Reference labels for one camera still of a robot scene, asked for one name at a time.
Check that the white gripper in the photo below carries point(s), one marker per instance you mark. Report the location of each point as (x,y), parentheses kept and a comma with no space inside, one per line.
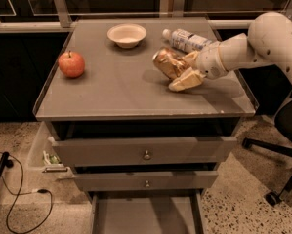
(209,61)

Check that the orange soda can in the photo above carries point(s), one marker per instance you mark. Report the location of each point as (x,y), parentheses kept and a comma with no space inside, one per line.
(169,63)

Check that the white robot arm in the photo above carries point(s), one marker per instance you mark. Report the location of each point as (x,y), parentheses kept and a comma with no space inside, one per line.
(268,41)

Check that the grey drawer cabinet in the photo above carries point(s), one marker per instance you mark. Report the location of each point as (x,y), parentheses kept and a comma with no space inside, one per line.
(122,95)

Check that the grey top drawer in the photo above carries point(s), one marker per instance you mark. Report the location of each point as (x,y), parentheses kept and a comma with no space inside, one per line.
(143,151)

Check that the grey drawer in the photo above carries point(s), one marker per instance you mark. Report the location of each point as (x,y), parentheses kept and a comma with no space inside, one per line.
(143,151)
(145,181)
(154,214)

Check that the grey middle drawer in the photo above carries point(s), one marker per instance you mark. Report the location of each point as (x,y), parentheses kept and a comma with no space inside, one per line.
(145,181)

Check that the grey bottom drawer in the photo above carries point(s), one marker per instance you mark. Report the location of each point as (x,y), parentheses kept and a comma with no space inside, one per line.
(154,214)

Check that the clear plastic water bottle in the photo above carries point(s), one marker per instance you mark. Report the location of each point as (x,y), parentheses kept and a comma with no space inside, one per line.
(185,41)

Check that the white paper bowl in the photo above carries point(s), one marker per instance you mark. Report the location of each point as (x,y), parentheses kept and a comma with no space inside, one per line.
(126,35)

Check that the red apple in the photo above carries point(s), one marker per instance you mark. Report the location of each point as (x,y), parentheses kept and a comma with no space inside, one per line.
(71,64)

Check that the clear plastic storage bin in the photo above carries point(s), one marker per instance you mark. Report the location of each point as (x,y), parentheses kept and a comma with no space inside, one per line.
(43,159)

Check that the metal window rail frame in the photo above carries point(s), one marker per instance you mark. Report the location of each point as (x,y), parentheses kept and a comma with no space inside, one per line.
(62,15)

